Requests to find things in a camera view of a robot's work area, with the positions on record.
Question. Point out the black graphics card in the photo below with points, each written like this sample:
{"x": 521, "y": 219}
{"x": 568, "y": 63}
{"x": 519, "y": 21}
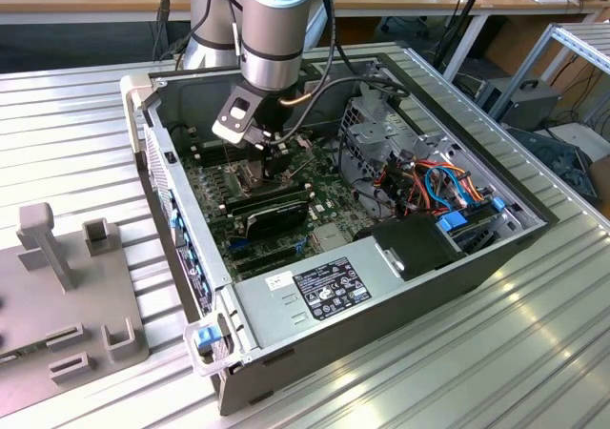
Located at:
{"x": 281, "y": 219}

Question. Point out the small blue plastic latch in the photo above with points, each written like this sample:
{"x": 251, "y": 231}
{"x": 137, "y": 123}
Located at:
{"x": 498, "y": 204}

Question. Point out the black plastic shroud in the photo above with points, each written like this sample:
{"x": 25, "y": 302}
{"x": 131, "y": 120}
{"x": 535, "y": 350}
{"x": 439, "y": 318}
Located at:
{"x": 410, "y": 243}

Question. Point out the green motherboard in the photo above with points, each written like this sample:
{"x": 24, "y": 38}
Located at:
{"x": 329, "y": 200}

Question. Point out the grey parts rack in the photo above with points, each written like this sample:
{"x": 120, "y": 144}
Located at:
{"x": 71, "y": 300}

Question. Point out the black expansion slot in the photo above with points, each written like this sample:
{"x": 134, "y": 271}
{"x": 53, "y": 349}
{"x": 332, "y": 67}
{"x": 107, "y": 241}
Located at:
{"x": 268, "y": 267}
{"x": 264, "y": 257}

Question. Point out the green RAM stick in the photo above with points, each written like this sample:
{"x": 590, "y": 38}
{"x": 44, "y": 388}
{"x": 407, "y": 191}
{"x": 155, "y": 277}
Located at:
{"x": 19, "y": 354}

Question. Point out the grey disk bay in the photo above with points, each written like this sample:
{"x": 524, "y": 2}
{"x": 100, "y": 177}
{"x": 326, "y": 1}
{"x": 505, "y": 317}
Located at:
{"x": 476, "y": 240}

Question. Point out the blue case latch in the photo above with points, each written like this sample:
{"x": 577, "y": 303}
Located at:
{"x": 207, "y": 338}

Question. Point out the blue expansion slot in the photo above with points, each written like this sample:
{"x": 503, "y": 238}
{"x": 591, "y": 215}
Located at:
{"x": 237, "y": 245}

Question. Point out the dark teal plastic cover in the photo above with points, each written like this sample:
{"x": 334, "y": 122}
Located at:
{"x": 548, "y": 162}

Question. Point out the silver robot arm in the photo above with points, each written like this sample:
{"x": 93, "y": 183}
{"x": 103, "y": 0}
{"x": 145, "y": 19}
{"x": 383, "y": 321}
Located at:
{"x": 274, "y": 43}

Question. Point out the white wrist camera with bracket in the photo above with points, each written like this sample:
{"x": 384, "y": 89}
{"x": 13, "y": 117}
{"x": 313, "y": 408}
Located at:
{"x": 228, "y": 131}

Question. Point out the silver metal drive cage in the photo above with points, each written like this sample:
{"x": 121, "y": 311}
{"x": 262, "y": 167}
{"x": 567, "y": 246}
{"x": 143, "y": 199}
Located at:
{"x": 376, "y": 131}

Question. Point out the open grey PC case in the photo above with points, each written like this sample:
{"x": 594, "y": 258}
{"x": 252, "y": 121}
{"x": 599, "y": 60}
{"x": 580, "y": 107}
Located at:
{"x": 381, "y": 338}

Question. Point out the black tripod stand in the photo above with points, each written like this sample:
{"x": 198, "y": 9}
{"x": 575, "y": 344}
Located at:
{"x": 461, "y": 14}

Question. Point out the black equipment box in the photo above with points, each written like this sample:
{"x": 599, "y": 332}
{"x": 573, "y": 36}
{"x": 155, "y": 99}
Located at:
{"x": 524, "y": 109}

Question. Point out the silver power supply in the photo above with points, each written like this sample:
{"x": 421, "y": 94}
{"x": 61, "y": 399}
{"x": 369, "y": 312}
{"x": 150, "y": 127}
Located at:
{"x": 286, "y": 305}

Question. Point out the silver chipset heatsink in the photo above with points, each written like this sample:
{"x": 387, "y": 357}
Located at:
{"x": 330, "y": 237}

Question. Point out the aluminium profile frame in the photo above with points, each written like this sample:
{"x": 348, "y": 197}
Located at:
{"x": 586, "y": 47}

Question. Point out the brown cardboard box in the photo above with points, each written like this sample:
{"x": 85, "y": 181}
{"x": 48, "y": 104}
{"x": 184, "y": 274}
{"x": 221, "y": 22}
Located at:
{"x": 601, "y": 181}

